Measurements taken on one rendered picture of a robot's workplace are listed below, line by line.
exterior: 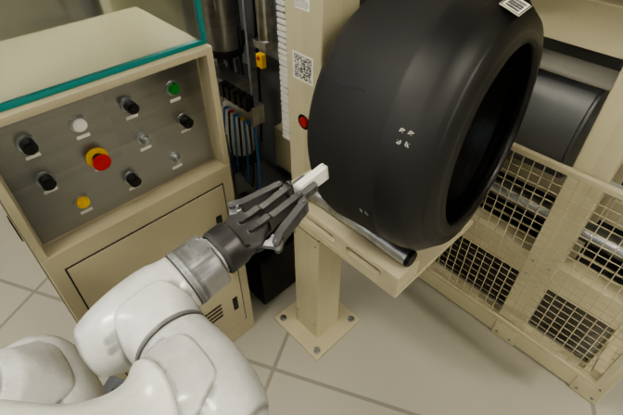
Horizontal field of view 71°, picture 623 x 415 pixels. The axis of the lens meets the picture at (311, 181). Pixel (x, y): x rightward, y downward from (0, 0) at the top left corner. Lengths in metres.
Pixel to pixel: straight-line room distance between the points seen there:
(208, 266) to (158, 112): 0.64
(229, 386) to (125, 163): 0.81
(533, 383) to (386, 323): 0.60
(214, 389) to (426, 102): 0.51
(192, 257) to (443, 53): 0.50
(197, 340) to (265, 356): 1.40
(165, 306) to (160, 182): 0.74
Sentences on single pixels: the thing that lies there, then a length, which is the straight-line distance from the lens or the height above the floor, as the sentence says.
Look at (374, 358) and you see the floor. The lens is 1.95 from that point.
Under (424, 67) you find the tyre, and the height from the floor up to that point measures 1.40.
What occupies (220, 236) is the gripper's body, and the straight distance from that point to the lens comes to 0.66.
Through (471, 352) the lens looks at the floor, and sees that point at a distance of 2.06.
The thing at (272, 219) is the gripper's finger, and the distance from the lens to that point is 0.69.
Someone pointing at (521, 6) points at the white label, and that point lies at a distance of 0.89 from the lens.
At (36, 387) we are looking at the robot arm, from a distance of 0.88.
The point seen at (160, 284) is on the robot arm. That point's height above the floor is 1.24.
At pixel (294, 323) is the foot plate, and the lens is 2.00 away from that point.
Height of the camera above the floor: 1.72
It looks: 41 degrees down
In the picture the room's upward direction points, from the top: straight up
